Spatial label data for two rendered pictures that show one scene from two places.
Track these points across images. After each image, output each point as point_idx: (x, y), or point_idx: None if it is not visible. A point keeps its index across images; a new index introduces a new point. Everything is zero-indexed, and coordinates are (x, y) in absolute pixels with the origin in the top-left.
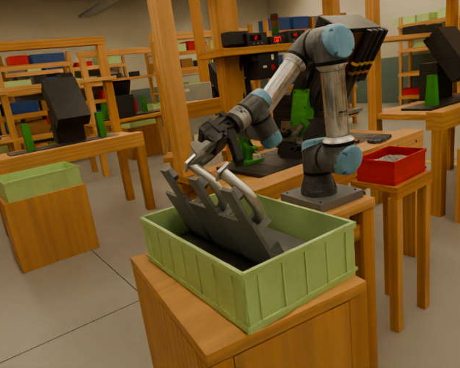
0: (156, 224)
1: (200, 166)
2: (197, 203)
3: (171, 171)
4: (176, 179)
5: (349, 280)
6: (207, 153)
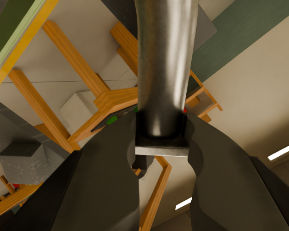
0: None
1: (183, 97)
2: None
3: (43, 165)
4: (11, 148)
5: None
6: (226, 158)
